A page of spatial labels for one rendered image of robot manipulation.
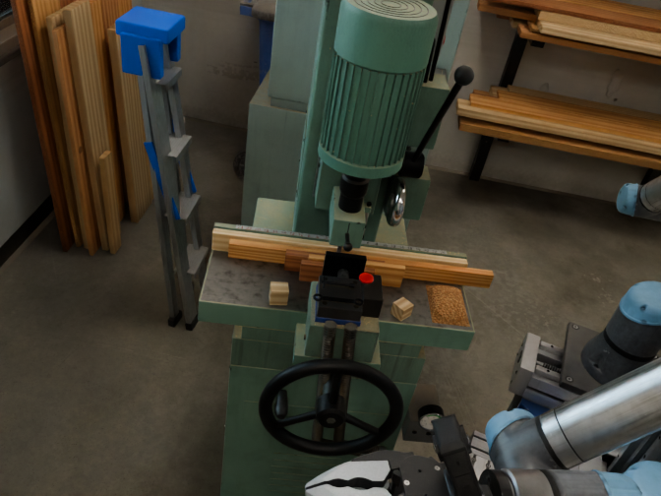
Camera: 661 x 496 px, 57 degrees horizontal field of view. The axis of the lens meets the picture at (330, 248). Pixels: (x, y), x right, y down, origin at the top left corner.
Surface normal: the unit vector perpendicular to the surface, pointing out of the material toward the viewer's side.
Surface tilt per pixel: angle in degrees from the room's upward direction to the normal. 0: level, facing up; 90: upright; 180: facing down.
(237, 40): 90
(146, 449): 1
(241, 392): 90
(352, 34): 90
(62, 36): 87
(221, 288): 0
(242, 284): 0
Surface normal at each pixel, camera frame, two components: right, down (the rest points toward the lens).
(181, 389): 0.15, -0.78
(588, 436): -0.40, 0.03
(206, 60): -0.13, 0.59
